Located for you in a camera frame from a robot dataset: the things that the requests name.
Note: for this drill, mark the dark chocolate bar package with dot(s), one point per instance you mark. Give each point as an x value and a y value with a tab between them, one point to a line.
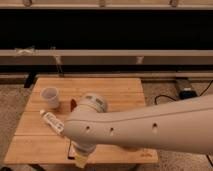
70	154

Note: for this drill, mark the white tube bottle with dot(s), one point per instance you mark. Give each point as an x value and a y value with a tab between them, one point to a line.
50	119

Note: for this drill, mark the wooden table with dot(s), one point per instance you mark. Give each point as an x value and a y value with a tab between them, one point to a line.
34	142

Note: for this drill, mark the yellow sponge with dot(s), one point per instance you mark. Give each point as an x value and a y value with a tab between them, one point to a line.
80	160

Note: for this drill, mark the black power box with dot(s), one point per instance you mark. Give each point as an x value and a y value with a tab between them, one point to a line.
185	89

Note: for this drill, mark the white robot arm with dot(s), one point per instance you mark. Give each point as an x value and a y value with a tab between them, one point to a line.
184	125

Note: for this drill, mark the white plastic cup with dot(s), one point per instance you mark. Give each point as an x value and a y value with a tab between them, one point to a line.
51	96

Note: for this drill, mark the dark red snack packet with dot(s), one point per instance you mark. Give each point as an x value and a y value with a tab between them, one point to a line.
73	105

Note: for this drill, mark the grey metal rail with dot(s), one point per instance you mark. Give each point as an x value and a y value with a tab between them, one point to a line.
105	57

